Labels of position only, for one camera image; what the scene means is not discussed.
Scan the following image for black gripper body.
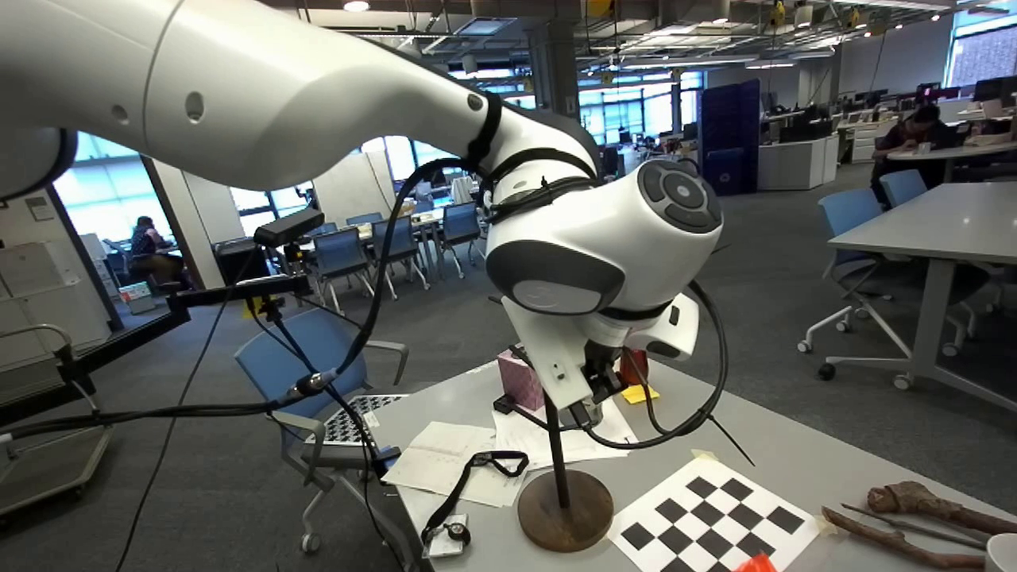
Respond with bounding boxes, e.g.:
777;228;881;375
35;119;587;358
576;341;642;427

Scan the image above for black stand with brown base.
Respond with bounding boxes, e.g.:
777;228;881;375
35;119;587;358
488;392;619;556

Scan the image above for red water bottle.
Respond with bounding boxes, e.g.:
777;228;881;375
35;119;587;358
617;346;651;387

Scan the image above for yellow sticky note pad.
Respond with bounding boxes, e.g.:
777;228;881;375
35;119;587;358
619;380;663;409

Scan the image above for black white checkerboard sheet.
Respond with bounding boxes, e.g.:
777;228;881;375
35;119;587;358
608;452;825;572

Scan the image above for white paper sheets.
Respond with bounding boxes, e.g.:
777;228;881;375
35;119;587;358
381;392;644;512

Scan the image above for blue office chair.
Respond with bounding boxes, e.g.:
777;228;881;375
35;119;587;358
434;201;488;283
795;185;915;387
371;214;434;294
307;227;376;318
878;166;931;209
231;304;413;558

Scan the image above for grey keyboard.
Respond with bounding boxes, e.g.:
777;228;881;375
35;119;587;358
314;392;409;452

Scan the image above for dark blue cabinet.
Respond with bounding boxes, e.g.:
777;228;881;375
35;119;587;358
697;75;767;196

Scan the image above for white low cabinet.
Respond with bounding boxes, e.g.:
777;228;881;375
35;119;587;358
756;132;841;194

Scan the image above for long brown wooden stick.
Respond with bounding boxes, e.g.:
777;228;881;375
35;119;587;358
819;501;993;572

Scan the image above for thick knobby wooden stick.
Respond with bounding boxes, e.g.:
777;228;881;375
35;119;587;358
865;480;1017;538

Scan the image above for thin brown stick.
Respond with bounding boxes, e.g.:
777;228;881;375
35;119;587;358
840;499;996;552

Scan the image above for large grey table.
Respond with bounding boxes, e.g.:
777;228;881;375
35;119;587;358
817;174;1017;420

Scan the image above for seated person in dark clothes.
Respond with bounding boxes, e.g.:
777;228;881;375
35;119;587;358
867;102;966;209

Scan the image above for plain white cup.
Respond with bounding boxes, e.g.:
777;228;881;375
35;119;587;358
983;530;1017;572

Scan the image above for seated person by window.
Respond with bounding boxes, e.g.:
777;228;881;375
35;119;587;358
123;214;196;299

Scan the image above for white equipment cart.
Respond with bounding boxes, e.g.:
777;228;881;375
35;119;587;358
0;188;114;519

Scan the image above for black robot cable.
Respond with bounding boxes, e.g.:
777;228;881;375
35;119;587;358
296;157;760;471

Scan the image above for black strap with white tag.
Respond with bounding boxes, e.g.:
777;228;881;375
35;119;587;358
421;449;530;561

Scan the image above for black camera on boom arm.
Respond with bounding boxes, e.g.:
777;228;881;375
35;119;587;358
0;206;328;438

